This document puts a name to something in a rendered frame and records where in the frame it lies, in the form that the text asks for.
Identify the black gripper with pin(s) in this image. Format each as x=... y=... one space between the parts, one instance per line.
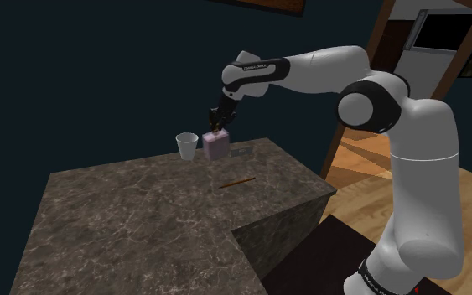
x=224 y=107

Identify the pink square bottle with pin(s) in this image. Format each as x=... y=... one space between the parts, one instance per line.
x=216 y=145

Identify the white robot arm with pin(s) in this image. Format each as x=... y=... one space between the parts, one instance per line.
x=419 y=163

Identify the small grey flat card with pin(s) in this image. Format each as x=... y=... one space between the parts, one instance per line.
x=241 y=152

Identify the white paper cup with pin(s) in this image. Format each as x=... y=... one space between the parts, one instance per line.
x=187 y=146

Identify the brown pencil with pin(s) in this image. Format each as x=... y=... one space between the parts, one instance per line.
x=237 y=182

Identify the dark robot stand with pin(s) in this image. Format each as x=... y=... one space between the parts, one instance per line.
x=321 y=261

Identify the framed wall picture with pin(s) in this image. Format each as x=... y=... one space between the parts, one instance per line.
x=276 y=5

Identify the brown wooden door frame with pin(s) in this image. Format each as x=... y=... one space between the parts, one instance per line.
x=376 y=53

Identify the black window with grey frame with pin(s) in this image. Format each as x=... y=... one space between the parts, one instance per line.
x=444 y=30

